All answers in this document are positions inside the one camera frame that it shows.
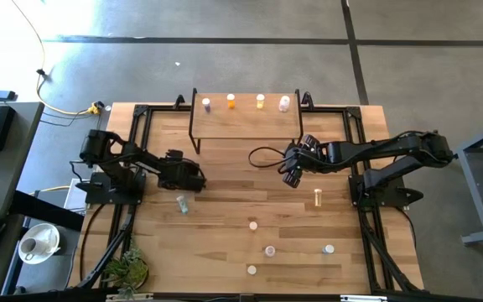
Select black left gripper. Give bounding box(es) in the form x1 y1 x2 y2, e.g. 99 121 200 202
159 149 207 194

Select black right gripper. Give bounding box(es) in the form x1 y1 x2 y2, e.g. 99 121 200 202
283 134 330 188

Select light blue pill bottle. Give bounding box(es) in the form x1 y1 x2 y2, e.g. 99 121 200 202
176 195 190 216

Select wooden shelf black metal legs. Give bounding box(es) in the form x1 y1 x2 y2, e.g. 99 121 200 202
189 87 305 155

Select green potted plant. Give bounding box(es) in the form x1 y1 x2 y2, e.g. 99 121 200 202
101 238 150 299

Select white paper sheet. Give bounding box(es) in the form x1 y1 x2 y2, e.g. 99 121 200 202
63 178 94 213

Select white cup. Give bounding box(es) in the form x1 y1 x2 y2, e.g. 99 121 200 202
19 237 38 256

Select grey metal stand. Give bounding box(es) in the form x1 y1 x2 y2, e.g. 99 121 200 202
435 117 483 247

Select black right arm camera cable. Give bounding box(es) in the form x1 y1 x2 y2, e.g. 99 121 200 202
248 145 293 169

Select black aluminium table frame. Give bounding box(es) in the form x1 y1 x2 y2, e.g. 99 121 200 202
73 102 425 294

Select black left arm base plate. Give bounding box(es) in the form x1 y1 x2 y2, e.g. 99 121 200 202
75 170 147 206

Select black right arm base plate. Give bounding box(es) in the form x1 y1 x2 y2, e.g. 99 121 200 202
348 174 425 209

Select long yellow power cable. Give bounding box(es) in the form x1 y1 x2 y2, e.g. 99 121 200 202
9 0 102 117

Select short yellow cable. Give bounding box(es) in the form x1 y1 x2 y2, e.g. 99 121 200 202
29 184 71 196

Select silver metal bracket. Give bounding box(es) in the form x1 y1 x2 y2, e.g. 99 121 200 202
106 292 154 301
340 294 389 302

